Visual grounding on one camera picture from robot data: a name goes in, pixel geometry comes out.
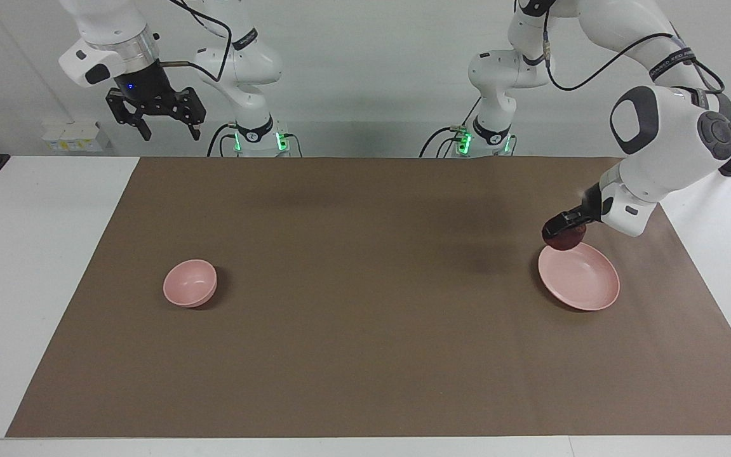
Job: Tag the dark red apple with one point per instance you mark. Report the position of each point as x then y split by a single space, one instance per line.
565 243

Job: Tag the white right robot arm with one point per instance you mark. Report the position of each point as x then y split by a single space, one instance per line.
248 70

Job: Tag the pink plate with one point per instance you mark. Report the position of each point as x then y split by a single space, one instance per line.
581 279

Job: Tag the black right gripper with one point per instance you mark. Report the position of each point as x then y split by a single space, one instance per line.
146 86

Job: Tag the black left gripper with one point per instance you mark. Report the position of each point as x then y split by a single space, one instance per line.
592 204

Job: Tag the brown table mat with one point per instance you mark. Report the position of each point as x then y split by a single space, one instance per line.
371 317

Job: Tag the white wall socket box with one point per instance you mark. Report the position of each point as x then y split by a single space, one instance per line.
76 136

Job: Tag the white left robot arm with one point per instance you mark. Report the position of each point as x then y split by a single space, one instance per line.
657 146

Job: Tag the pink bowl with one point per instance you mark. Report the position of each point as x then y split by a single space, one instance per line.
188 282

